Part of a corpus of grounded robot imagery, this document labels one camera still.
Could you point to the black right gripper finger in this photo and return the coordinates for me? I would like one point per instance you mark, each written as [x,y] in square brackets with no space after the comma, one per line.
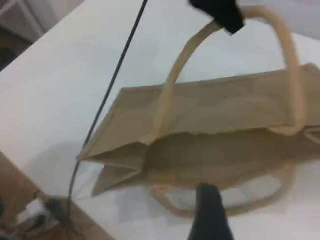
[210,217]

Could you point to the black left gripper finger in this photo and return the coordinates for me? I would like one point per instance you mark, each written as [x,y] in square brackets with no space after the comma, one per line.
[220,12]

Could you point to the brown jute tote bag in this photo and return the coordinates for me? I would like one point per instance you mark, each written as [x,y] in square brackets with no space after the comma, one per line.
[225,107]

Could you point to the small white block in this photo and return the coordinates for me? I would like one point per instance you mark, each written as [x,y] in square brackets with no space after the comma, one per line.
[35,207]

